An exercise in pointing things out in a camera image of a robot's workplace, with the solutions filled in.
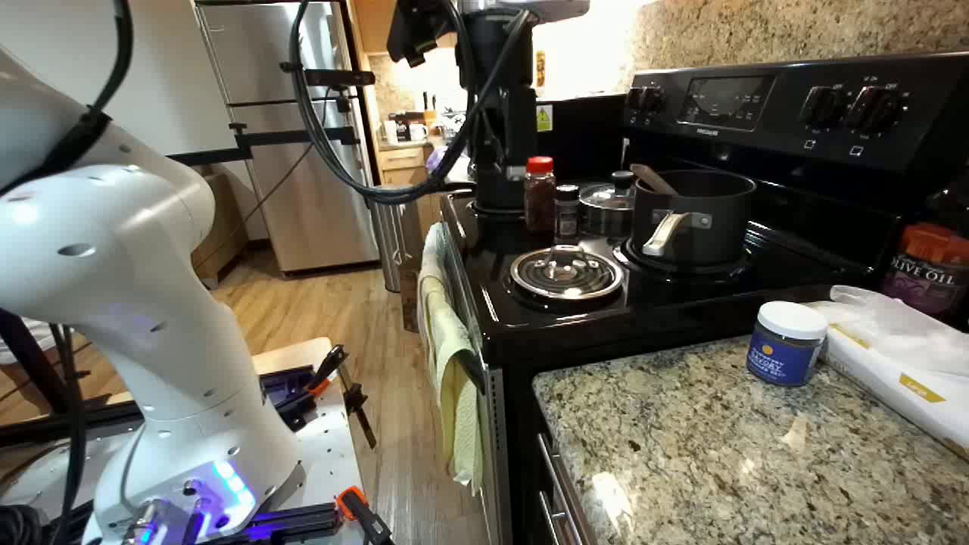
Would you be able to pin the brown wooden cabinet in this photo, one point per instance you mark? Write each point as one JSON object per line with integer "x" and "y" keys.
{"x": 215, "y": 228}

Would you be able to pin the small black saucepan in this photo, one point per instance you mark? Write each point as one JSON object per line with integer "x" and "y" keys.
{"x": 500, "y": 232}

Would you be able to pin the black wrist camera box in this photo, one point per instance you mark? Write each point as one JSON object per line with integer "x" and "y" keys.
{"x": 419, "y": 24}

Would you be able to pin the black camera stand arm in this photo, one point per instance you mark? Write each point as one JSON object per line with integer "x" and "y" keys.
{"x": 291, "y": 138}

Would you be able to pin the red capped spice bottle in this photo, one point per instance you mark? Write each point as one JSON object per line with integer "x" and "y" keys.
{"x": 541, "y": 197}

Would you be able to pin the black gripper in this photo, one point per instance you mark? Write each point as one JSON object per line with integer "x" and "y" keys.
{"x": 496, "y": 72}

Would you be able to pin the short wooden cooking stick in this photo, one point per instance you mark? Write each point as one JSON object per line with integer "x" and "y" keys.
{"x": 653, "y": 178}

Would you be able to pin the yellow kitchen towel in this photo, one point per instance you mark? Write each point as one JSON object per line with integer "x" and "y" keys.
{"x": 448, "y": 342}

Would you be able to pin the light wooden base cabinet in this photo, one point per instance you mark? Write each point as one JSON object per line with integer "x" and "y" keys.
{"x": 404, "y": 161}

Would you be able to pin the stainless steel refrigerator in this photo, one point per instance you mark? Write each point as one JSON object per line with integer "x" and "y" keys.
{"x": 304, "y": 202}

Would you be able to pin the dark bottle with orange label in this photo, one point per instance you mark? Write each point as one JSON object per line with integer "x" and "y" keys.
{"x": 927, "y": 268}

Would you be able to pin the white robot base table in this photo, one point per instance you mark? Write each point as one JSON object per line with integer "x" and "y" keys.
{"x": 321, "y": 442}

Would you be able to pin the small dark spice bottle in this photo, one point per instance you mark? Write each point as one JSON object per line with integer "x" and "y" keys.
{"x": 567, "y": 214}

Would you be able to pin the small dark countertop appliance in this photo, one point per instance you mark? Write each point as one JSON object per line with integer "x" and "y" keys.
{"x": 411, "y": 126}

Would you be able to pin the black appliance with yellow label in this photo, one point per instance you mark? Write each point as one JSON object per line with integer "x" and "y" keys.
{"x": 586, "y": 131}

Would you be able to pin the black electric stove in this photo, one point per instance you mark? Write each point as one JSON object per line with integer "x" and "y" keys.
{"x": 766, "y": 101}

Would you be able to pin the grey trash can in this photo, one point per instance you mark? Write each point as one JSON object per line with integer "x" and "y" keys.
{"x": 390, "y": 237}

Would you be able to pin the black orange clamp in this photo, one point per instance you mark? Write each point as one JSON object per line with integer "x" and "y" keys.
{"x": 365, "y": 511}
{"x": 360, "y": 410}
{"x": 314, "y": 383}

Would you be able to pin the glass lid with steel rim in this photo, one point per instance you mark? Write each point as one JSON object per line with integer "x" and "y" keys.
{"x": 565, "y": 275}

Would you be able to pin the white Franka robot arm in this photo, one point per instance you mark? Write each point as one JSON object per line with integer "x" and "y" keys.
{"x": 122, "y": 304}

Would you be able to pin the black bar camera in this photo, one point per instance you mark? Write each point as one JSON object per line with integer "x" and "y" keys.
{"x": 329, "y": 78}

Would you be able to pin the white jar with blue label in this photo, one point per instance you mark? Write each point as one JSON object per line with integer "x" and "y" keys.
{"x": 786, "y": 342}

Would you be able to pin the dark lower kitchen cabinet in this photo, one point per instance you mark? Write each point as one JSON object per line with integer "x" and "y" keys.
{"x": 533, "y": 472}

